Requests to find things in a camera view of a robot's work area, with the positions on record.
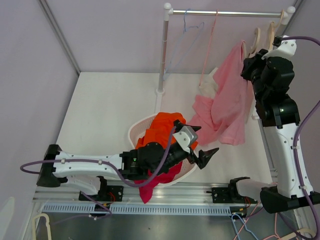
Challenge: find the beige wooden hanger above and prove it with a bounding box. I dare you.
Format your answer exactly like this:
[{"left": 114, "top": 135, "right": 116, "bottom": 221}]
[
  {"left": 265, "top": 10, "right": 285, "bottom": 51},
  {"left": 242, "top": 27, "right": 261, "bottom": 58}
]

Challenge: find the magenta t shirt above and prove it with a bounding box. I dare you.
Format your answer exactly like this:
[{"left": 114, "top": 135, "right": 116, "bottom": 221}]
[{"left": 138, "top": 162, "right": 182, "bottom": 204}]

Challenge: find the cream white t shirt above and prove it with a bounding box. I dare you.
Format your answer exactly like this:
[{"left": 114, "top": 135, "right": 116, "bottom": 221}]
[{"left": 199, "top": 66, "right": 258, "bottom": 125}]

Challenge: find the pink t shirt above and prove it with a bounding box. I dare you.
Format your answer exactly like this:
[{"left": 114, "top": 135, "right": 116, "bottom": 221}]
[{"left": 188, "top": 40, "right": 254, "bottom": 146}]

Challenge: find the pink wire hanger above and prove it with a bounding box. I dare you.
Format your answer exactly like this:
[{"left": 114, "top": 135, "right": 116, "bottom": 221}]
[
  {"left": 198, "top": 9, "right": 219, "bottom": 87},
  {"left": 233, "top": 199, "right": 282, "bottom": 240}
]

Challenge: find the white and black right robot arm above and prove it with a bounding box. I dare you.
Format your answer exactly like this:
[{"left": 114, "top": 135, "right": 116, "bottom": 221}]
[{"left": 227, "top": 49, "right": 320, "bottom": 214}]

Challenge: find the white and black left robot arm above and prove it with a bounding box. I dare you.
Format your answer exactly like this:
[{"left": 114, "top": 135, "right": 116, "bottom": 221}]
[{"left": 36, "top": 120, "right": 219, "bottom": 201}]

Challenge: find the beige hanger at lower right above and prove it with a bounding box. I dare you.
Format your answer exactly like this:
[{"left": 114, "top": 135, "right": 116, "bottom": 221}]
[{"left": 279, "top": 228, "right": 316, "bottom": 240}]

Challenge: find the beige hanger at lower left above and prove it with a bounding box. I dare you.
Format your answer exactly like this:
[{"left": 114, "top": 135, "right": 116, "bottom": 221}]
[{"left": 31, "top": 212, "right": 53, "bottom": 240}]

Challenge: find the white perforated plastic basket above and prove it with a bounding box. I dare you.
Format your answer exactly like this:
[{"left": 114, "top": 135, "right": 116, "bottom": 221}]
[{"left": 127, "top": 113, "right": 198, "bottom": 187}]

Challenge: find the white and silver clothes rack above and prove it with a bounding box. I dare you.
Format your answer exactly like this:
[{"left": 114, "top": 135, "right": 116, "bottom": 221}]
[{"left": 154, "top": 0, "right": 301, "bottom": 113}]

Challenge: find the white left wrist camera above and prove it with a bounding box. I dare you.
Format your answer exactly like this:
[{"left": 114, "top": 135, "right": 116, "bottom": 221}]
[{"left": 173, "top": 127, "right": 198, "bottom": 154}]

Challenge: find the aluminium mounting rail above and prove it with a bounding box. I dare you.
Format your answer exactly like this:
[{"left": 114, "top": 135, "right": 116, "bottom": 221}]
[{"left": 31, "top": 180, "right": 306, "bottom": 208}]

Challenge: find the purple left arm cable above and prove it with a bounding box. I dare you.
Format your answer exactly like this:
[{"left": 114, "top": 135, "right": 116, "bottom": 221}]
[{"left": 19, "top": 126, "right": 180, "bottom": 189}]

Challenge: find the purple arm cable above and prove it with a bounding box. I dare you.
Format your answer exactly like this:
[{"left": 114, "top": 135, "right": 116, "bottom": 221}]
[
  {"left": 19, "top": 126, "right": 180, "bottom": 189},
  {"left": 273, "top": 35, "right": 320, "bottom": 240}
]

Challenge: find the blue wire hanger on floor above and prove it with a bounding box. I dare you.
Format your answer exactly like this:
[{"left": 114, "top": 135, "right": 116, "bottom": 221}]
[{"left": 230, "top": 212, "right": 261, "bottom": 240}]

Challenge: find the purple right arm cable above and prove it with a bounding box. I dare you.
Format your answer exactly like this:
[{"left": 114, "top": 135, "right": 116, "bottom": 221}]
[{"left": 273, "top": 35, "right": 320, "bottom": 240}]

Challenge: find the pink wire hanger on floor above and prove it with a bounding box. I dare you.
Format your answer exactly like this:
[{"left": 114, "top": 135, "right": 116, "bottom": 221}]
[{"left": 233, "top": 199, "right": 282, "bottom": 240}]

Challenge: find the slotted grey cable duct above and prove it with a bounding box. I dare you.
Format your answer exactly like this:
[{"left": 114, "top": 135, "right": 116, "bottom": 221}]
[{"left": 42, "top": 203, "right": 232, "bottom": 216}]

